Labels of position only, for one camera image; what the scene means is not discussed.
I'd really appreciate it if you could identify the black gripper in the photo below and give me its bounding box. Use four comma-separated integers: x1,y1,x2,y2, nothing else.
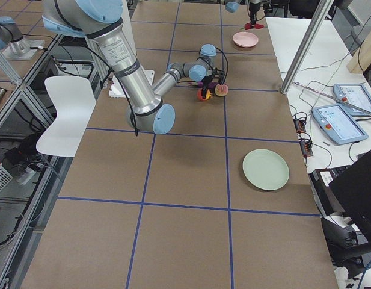
202,68,225,90
248,2,259,25

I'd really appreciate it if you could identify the pink yellow peach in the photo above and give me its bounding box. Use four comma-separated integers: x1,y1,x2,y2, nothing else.
215,84,229,97

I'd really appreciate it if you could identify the purple eggplant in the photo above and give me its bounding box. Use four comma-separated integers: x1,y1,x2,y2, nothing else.
189,81,203,87

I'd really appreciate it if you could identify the red chili pepper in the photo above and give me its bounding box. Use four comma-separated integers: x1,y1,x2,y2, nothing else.
244,22,265,30

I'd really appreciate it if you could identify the red pomegranate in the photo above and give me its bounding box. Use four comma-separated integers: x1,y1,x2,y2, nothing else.
197,88,212,101

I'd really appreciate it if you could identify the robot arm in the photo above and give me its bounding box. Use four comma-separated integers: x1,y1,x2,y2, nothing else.
43,1,225,134
217,0,261,25

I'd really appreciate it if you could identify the pink plate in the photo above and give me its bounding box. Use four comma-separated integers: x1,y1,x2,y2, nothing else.
232,31,259,48

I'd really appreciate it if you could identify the orange black usb hub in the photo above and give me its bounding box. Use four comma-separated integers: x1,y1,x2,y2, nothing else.
293,117,313,158

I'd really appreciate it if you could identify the light green plate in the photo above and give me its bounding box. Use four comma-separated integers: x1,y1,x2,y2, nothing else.
242,149,290,191

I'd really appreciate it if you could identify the near teach pendant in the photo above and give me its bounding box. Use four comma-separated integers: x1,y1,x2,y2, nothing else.
312,104,369,145

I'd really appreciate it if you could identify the teach pendant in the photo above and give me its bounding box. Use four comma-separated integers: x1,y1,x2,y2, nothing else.
333,84,371,117
312,104,369,145

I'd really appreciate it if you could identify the far teach pendant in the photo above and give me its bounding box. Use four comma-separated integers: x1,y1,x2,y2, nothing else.
333,84,371,117

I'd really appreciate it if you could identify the white chair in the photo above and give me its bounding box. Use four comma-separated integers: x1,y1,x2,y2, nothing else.
36,75,96,157

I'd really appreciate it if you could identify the black laptop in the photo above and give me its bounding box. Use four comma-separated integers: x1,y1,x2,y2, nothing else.
309,150,371,239

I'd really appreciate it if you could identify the white basket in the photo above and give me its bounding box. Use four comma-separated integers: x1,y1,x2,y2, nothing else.
0,158,14,198

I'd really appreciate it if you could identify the aluminium frame post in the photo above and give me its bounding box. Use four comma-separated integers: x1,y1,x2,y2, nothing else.
280,0,334,95

